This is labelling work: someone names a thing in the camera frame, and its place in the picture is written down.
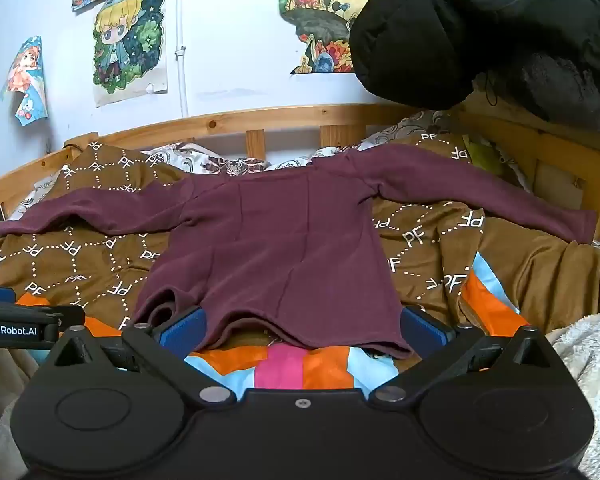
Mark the white wall pipe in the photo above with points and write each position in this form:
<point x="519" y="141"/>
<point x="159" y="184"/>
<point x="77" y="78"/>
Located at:
<point x="182" y="60"/>

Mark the landscape wall poster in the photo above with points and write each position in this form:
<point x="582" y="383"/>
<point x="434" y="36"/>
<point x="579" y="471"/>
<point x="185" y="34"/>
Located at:
<point x="320" y="15"/>

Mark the black puffer jacket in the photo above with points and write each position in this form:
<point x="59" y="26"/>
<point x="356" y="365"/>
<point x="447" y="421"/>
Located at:
<point x="455" y="25"/>

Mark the blond cartoon figure poster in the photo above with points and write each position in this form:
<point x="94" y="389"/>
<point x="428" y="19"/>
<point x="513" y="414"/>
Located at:
<point x="125" y="45"/>

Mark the beige fleece blanket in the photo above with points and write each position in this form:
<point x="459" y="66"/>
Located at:
<point x="5" y="380"/>

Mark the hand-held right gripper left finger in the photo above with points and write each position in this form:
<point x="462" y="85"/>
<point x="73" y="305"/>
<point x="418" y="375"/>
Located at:
<point x="181" y="332"/>

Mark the wooden bed frame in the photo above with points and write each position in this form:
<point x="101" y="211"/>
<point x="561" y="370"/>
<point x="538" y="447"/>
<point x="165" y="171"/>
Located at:
<point x="280" y="116"/>

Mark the brown patterned satin blanket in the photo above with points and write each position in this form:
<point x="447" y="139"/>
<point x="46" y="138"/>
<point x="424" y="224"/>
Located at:
<point x="80" y="255"/>

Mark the yellow-green cloth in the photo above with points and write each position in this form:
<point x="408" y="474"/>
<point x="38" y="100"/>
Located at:
<point x="482" y="152"/>

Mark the white fluffy blanket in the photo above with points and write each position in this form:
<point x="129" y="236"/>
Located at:
<point x="595" y="360"/>

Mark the small curled cartoon poster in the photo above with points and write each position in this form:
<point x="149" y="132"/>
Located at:
<point x="27" y="85"/>

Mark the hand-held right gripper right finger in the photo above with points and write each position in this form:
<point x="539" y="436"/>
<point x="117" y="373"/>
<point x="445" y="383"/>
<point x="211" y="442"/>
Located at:
<point x="421" y="331"/>

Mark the maroon long-sleeved sweater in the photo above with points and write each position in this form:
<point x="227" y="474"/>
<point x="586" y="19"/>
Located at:
<point x="280" y="240"/>

